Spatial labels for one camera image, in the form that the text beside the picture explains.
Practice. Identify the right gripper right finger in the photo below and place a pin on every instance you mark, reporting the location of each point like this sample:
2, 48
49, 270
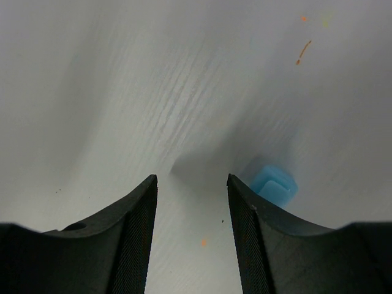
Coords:
278, 252

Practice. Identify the light blue highlighter cap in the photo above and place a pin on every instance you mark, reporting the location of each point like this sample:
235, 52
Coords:
275, 185

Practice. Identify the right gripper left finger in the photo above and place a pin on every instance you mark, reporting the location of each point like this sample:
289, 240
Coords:
107, 252

